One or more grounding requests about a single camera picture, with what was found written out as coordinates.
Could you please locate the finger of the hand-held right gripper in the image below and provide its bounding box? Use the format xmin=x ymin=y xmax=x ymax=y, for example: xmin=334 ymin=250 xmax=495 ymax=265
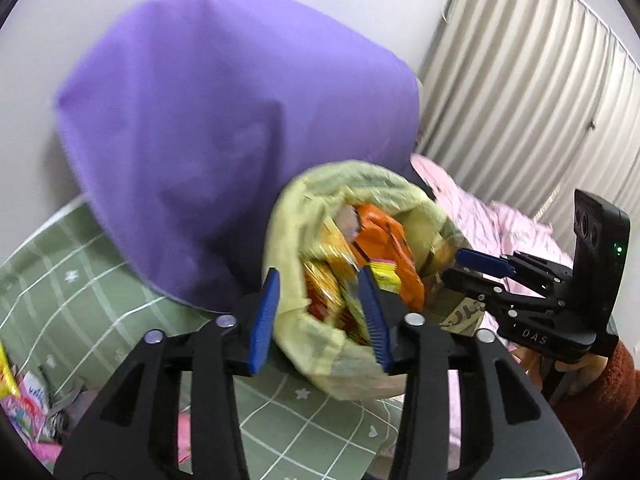
xmin=442 ymin=267 xmax=568 ymax=321
xmin=455 ymin=248 xmax=576 ymax=291

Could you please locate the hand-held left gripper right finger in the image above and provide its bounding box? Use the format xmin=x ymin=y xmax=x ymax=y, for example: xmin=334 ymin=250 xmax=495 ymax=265
xmin=356 ymin=265 xmax=583 ymax=480

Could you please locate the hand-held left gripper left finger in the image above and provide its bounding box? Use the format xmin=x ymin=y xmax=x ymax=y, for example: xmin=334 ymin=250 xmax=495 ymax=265
xmin=54 ymin=267 xmax=282 ymax=480

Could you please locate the gold candy wrapper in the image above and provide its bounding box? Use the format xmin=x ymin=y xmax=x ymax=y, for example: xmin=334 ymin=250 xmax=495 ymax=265
xmin=302 ymin=257 xmax=346 ymax=301

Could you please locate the orange plastic bag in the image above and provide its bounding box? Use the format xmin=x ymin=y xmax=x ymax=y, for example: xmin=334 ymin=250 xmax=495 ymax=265
xmin=350 ymin=203 xmax=426 ymax=311

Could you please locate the yellow plastic bin liner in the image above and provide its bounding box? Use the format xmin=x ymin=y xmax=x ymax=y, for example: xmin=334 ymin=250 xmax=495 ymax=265
xmin=262 ymin=159 xmax=483 ymax=401

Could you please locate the purple pink sachet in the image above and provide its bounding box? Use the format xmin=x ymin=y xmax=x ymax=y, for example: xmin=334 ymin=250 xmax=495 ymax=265
xmin=0 ymin=387 xmax=53 ymax=443

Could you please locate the red yellow candy wrapper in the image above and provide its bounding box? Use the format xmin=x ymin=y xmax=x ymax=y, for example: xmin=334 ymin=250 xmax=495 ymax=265
xmin=0 ymin=344 xmax=20 ymax=397

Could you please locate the person's right forearm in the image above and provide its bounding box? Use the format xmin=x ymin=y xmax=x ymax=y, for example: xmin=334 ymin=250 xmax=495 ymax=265
xmin=550 ymin=340 xmax=640 ymax=466

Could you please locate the person's right hand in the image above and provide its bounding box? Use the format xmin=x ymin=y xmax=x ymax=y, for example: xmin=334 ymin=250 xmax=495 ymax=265
xmin=514 ymin=347 xmax=608 ymax=399

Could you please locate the pink floral blanket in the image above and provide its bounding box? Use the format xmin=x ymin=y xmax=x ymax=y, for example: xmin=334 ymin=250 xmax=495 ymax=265
xmin=410 ymin=154 xmax=576 ymax=461

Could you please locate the striped beige curtain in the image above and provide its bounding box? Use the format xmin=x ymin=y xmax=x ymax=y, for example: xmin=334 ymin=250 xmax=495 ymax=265
xmin=415 ymin=0 xmax=640 ymax=271

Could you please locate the purple cloth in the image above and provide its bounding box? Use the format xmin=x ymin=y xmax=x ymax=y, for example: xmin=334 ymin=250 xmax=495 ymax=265
xmin=54 ymin=0 xmax=423 ymax=313

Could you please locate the green checked tablecloth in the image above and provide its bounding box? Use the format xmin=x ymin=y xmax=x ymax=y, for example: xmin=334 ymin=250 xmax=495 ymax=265
xmin=0 ymin=195 xmax=406 ymax=480

